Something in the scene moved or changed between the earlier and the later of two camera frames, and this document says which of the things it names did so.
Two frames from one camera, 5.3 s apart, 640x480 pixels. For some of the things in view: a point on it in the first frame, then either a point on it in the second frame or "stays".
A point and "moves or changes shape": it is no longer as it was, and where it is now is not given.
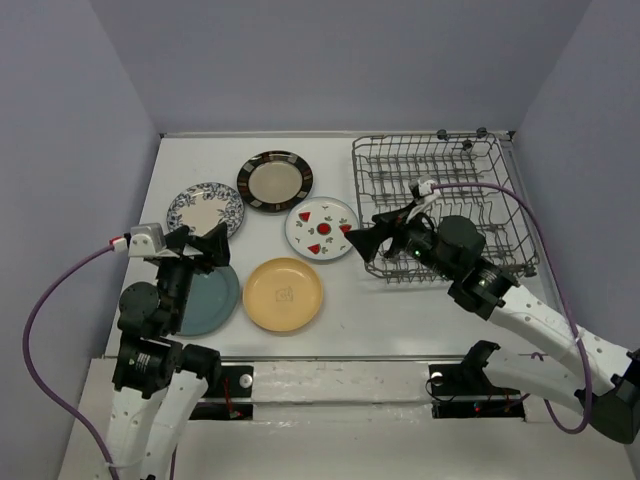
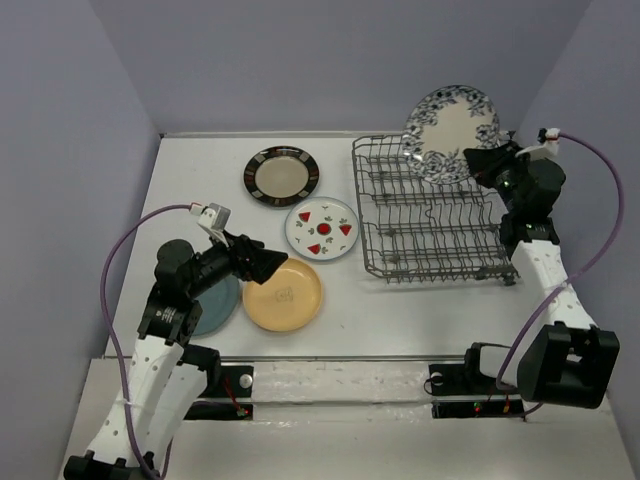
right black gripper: x=388 y=224 to x=483 y=162
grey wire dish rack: x=478 y=180 stays
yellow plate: x=282 y=294 stays
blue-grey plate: x=211 y=302 stays
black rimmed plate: x=275 y=181 moves or changes shape
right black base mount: x=466 y=391 stays
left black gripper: x=215 y=243 to x=261 y=263
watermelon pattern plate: x=316 y=227 stays
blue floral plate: x=204 y=206 to x=444 y=122
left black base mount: x=235 y=399 stays
